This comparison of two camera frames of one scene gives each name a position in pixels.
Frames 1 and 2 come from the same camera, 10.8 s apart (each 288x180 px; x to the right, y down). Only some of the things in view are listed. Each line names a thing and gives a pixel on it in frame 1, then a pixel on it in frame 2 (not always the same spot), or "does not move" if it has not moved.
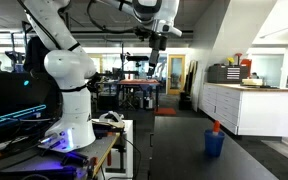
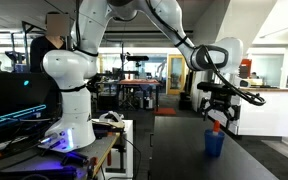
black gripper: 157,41 to 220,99
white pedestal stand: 120,161 does not move
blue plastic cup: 214,144 does not move
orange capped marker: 216,128 does not move
